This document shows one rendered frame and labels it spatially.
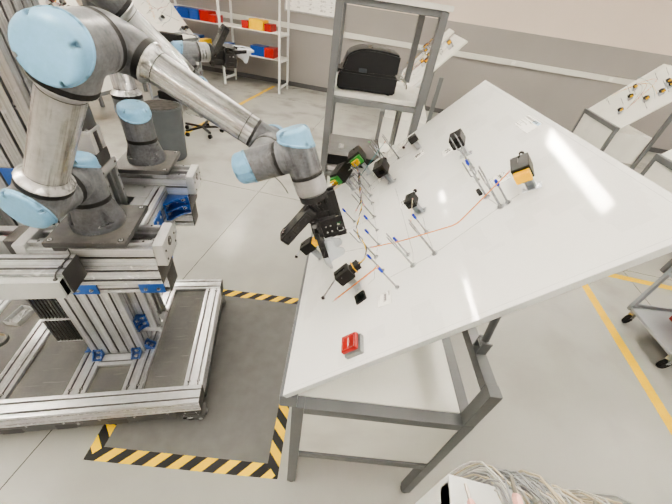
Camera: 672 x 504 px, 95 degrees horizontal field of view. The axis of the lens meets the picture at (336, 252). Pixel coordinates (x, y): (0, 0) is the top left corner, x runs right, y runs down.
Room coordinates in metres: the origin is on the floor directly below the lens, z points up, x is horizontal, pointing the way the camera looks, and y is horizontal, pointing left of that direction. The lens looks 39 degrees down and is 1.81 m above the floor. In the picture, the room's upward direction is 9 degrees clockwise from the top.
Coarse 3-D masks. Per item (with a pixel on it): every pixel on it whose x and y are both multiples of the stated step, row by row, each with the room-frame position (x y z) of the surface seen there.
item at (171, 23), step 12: (144, 0) 6.39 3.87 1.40; (156, 0) 6.90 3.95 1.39; (168, 0) 7.28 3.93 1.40; (144, 12) 6.30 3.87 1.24; (156, 12) 6.63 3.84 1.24; (168, 12) 6.99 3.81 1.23; (156, 24) 6.37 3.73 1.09; (168, 24) 6.71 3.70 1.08; (180, 24) 7.08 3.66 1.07; (192, 36) 7.18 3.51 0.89; (144, 84) 6.13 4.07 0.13
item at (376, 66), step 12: (360, 48) 1.78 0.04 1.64; (372, 48) 1.80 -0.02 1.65; (384, 48) 1.91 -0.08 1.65; (348, 60) 1.74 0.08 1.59; (360, 60) 1.75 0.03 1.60; (372, 60) 1.75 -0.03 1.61; (384, 60) 1.76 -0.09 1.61; (396, 60) 1.76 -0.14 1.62; (348, 72) 1.75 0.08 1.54; (360, 72) 1.75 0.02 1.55; (372, 72) 1.76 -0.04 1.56; (384, 72) 1.76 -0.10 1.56; (396, 72) 1.77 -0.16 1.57; (348, 84) 1.74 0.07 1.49; (360, 84) 1.75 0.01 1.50; (372, 84) 1.75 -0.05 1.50; (384, 84) 1.76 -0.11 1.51
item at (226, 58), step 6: (210, 48) 1.56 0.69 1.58; (222, 48) 1.60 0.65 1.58; (228, 48) 1.60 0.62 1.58; (234, 48) 1.62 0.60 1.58; (216, 54) 1.59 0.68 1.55; (222, 54) 1.61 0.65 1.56; (228, 54) 1.60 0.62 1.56; (234, 54) 1.62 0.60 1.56; (216, 60) 1.59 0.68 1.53; (222, 60) 1.60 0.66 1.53; (228, 60) 1.60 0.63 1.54; (234, 60) 1.63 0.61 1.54; (228, 66) 1.61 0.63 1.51; (234, 66) 1.62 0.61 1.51
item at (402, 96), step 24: (336, 0) 1.66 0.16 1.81; (360, 0) 1.67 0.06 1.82; (384, 0) 1.66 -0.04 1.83; (408, 0) 1.67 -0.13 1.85; (336, 24) 1.66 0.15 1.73; (336, 48) 1.66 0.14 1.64; (432, 48) 1.68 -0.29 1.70; (336, 72) 1.70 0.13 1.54; (408, 72) 2.23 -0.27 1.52; (432, 72) 1.69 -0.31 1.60; (336, 96) 1.68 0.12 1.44; (360, 96) 1.71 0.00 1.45; (384, 96) 1.75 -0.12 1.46; (408, 96) 1.84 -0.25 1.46; (384, 144) 2.21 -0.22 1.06; (360, 168) 1.74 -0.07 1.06
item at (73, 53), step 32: (32, 32) 0.58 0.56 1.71; (64, 32) 0.59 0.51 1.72; (96, 32) 0.65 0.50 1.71; (32, 64) 0.57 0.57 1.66; (64, 64) 0.57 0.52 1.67; (96, 64) 0.62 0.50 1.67; (32, 96) 0.60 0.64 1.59; (64, 96) 0.59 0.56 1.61; (96, 96) 0.64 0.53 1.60; (32, 128) 0.59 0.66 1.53; (64, 128) 0.61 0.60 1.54; (32, 160) 0.59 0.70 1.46; (64, 160) 0.62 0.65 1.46; (0, 192) 0.56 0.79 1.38; (32, 192) 0.57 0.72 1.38; (64, 192) 0.62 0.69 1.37; (32, 224) 0.57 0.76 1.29
